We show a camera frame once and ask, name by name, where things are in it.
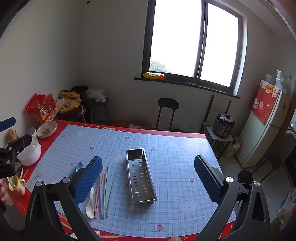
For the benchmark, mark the blue spoon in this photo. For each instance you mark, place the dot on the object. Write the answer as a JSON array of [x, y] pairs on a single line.
[[79, 166]]

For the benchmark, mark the black round stool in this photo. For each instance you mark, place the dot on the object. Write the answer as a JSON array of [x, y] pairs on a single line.
[[168, 103]]

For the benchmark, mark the clear glass containers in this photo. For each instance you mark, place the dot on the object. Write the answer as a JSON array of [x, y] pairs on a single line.
[[282, 80]]

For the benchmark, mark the rice cooker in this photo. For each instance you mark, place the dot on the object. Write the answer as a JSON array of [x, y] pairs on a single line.
[[223, 126]]

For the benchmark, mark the red table cover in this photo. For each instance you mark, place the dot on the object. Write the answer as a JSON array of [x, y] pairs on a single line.
[[62, 126]]

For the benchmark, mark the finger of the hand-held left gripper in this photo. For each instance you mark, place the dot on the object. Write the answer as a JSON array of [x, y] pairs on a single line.
[[22, 142], [8, 122]]

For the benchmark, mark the white refrigerator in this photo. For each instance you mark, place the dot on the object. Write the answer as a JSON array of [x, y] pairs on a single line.
[[261, 139]]

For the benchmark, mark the person's left forearm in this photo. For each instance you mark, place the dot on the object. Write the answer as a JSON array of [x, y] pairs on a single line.
[[11, 217]]

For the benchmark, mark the dark round stool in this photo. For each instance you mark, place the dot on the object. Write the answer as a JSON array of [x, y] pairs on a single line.
[[97, 105]]

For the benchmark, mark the yellow packet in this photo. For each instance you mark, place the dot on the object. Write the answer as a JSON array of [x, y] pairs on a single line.
[[153, 75]]

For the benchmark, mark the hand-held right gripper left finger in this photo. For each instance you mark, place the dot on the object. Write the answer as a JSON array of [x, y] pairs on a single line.
[[89, 183]]

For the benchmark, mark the red printed cloth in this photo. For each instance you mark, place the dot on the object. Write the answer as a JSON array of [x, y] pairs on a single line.
[[263, 104]]

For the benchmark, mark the metal utensil tray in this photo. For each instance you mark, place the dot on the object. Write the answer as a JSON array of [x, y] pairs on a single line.
[[141, 178]]

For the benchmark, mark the green chopstick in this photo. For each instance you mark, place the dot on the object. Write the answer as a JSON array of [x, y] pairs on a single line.
[[112, 185], [106, 197]]

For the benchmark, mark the window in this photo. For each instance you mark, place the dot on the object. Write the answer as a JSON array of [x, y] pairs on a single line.
[[178, 34]]

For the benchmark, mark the yellow mug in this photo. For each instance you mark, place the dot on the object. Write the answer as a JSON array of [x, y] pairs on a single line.
[[17, 188]]

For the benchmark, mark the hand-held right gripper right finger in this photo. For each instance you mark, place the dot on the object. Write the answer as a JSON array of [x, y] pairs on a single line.
[[207, 182]]

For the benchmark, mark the pink chopstick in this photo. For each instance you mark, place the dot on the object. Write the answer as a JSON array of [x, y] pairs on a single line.
[[98, 199]]

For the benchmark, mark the small black stool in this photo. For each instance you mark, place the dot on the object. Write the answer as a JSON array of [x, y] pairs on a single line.
[[245, 177]]

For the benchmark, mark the blue plaid table mat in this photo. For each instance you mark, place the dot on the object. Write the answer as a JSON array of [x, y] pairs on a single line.
[[166, 148]]

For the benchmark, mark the red snack bag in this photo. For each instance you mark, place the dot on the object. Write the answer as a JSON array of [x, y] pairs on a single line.
[[41, 106]]

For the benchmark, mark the dark window sill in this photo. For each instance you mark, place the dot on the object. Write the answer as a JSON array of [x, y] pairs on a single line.
[[208, 89]]

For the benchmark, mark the white bowl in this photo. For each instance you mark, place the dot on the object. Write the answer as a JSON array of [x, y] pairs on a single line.
[[47, 129]]

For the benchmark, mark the small grey bowl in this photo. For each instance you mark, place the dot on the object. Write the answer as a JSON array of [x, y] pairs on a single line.
[[31, 132]]

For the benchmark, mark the black metal rack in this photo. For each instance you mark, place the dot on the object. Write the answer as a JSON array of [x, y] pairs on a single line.
[[211, 109]]

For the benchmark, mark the small white side table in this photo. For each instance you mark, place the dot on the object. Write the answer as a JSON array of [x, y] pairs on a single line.
[[222, 139]]

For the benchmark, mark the colourful cardboard box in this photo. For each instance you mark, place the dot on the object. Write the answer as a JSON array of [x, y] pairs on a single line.
[[231, 148]]

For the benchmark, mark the white pot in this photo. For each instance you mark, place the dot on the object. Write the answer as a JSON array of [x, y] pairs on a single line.
[[30, 153]]

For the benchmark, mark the white plastic bag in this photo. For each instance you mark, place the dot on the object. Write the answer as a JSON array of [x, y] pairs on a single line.
[[96, 95]]

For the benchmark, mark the red plastic bag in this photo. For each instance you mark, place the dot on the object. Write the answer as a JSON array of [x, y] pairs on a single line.
[[134, 121]]

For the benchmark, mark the white spoon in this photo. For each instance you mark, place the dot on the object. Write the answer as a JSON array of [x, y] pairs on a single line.
[[90, 208]]

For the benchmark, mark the pile of yellow bags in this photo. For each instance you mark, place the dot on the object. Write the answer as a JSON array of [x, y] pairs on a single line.
[[69, 102]]

